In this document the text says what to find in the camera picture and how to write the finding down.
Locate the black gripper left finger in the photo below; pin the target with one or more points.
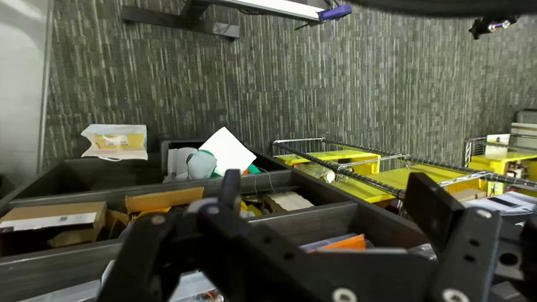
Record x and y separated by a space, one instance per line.
246 263

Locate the cardboard box with label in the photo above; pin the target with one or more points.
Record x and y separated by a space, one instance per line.
71 224

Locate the dark grey shelf unit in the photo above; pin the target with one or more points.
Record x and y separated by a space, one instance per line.
34 274

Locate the small open cardboard box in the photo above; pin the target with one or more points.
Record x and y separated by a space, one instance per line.
163 201

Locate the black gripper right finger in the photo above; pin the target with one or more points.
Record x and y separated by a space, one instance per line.
442 253

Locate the yellow plastic bin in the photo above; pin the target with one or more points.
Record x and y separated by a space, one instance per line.
356 160

